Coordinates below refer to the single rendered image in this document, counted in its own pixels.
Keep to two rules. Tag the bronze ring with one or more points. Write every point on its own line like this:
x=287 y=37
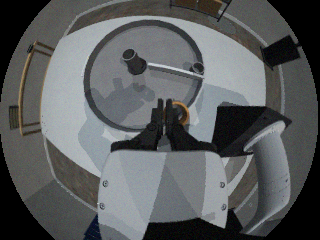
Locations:
x=185 y=113

